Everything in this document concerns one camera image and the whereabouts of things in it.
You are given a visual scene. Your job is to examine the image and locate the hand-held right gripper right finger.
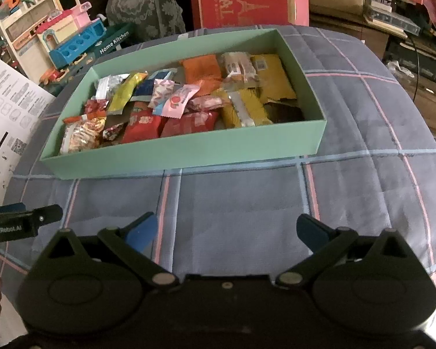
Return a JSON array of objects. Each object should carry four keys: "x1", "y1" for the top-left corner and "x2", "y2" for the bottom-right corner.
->
[{"x1": 275, "y1": 214, "x2": 415, "y2": 288}]

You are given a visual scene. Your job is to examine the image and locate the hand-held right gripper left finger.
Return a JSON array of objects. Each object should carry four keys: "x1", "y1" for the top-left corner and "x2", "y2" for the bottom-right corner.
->
[{"x1": 39, "y1": 211, "x2": 178, "y2": 288}]

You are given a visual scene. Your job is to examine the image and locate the brown patterned snack packet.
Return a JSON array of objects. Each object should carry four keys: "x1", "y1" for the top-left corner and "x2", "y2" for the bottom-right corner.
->
[{"x1": 60, "y1": 115, "x2": 107, "y2": 154}]

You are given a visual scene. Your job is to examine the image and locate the green cardboard box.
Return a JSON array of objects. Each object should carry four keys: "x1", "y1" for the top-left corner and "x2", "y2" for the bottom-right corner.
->
[{"x1": 39, "y1": 27, "x2": 328, "y2": 180}]

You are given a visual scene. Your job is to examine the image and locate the small dark red candy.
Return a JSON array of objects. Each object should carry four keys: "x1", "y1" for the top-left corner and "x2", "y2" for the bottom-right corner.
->
[{"x1": 102, "y1": 124, "x2": 126, "y2": 141}]

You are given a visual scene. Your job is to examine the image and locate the bright red packet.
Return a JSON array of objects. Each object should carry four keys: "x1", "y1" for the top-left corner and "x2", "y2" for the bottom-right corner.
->
[{"x1": 121, "y1": 111, "x2": 165, "y2": 143}]

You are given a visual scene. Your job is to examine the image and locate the small red white candy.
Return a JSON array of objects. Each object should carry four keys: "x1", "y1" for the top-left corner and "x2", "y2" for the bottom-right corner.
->
[{"x1": 83, "y1": 99, "x2": 108, "y2": 117}]

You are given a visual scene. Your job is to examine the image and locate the dark red gold-print packet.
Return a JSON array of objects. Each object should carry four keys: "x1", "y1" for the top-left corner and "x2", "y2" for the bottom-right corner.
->
[{"x1": 160, "y1": 111, "x2": 219, "y2": 138}]

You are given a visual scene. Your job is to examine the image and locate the dark brown gold packet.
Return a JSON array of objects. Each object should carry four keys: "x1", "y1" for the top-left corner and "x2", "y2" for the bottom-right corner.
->
[{"x1": 265, "y1": 97, "x2": 305, "y2": 123}]

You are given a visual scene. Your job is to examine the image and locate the pink peach-print packet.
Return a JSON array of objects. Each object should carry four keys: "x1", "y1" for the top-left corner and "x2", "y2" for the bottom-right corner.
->
[{"x1": 156, "y1": 84, "x2": 201, "y2": 119}]

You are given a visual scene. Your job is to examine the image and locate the yellow packet with pale stripe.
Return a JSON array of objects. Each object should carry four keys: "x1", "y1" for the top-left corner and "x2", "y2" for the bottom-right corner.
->
[{"x1": 218, "y1": 89, "x2": 274, "y2": 129}]

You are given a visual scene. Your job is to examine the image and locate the yellow-green packet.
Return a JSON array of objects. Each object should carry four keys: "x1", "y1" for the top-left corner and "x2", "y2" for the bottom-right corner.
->
[{"x1": 107, "y1": 72, "x2": 148, "y2": 114}]

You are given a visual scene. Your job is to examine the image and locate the white floral packet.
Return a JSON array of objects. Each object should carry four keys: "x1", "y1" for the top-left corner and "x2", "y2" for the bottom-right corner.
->
[{"x1": 149, "y1": 79, "x2": 177, "y2": 108}]

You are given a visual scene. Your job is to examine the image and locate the shiny pink candy wrapper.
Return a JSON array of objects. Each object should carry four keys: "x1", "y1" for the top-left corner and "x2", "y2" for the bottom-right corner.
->
[{"x1": 186, "y1": 95, "x2": 223, "y2": 112}]

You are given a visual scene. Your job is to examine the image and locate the white silver packet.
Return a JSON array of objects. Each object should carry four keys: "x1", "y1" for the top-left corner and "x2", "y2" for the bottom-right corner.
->
[{"x1": 94, "y1": 74, "x2": 131, "y2": 99}]

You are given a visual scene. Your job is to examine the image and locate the blue white packet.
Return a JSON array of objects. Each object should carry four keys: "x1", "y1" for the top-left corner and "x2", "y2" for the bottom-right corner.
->
[{"x1": 134, "y1": 69, "x2": 176, "y2": 99}]

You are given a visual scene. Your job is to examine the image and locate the large yellow packet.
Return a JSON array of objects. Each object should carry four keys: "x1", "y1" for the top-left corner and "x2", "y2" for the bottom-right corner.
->
[{"x1": 250, "y1": 54, "x2": 299, "y2": 103}]

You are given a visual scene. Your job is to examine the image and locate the orange packet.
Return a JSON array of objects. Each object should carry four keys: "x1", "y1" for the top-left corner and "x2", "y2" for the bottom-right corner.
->
[{"x1": 182, "y1": 54, "x2": 223, "y2": 94}]

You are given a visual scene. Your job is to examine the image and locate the cream packet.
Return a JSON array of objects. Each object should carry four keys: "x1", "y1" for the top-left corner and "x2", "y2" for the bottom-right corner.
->
[{"x1": 221, "y1": 51, "x2": 257, "y2": 81}]

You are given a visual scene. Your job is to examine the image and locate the plaid blue blanket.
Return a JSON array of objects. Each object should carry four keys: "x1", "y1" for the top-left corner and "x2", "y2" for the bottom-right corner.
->
[{"x1": 0, "y1": 25, "x2": 436, "y2": 284}]

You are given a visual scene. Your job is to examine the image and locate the white printed instruction sheet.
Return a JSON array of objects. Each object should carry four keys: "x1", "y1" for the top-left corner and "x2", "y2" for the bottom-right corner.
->
[{"x1": 0, "y1": 49, "x2": 55, "y2": 211}]

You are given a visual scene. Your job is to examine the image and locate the orange toy piece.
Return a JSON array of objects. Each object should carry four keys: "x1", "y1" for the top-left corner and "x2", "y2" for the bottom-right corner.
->
[{"x1": 40, "y1": 67, "x2": 68, "y2": 86}]

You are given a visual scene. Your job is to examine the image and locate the blue toy with round holes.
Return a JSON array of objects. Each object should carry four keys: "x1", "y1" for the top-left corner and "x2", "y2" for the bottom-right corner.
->
[{"x1": 49, "y1": 18, "x2": 108, "y2": 68}]

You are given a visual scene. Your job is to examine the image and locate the cream toy kitchen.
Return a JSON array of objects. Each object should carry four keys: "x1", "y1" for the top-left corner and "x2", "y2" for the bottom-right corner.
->
[{"x1": 0, "y1": 0, "x2": 78, "y2": 66}]

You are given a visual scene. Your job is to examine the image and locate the pink toy house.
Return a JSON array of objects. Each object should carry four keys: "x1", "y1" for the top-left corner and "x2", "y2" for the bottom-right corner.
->
[{"x1": 34, "y1": 2, "x2": 91, "y2": 53}]

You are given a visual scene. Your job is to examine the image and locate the grey flat box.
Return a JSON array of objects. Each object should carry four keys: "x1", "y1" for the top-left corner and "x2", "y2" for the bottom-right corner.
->
[{"x1": 363, "y1": 7, "x2": 422, "y2": 37}]

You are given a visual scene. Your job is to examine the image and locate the grey patterned cloth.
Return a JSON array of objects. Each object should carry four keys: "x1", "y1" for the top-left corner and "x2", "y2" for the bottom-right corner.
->
[{"x1": 105, "y1": 0, "x2": 187, "y2": 42}]

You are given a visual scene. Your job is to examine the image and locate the black cable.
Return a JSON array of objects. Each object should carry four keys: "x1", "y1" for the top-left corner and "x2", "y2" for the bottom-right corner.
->
[{"x1": 407, "y1": 33, "x2": 424, "y2": 108}]

